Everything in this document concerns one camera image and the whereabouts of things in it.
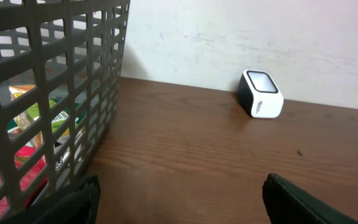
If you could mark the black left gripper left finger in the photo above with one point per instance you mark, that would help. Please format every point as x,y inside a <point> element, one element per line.
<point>75,203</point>

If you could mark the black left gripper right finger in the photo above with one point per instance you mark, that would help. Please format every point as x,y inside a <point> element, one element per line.
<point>287,203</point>

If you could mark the green tea drink carton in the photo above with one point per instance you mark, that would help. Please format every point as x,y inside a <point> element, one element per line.
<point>32,114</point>

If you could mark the white barcode scanner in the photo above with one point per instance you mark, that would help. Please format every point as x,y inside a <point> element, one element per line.
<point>259,95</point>

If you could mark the grey plastic mesh basket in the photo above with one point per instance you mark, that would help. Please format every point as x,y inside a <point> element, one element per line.
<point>72,52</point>

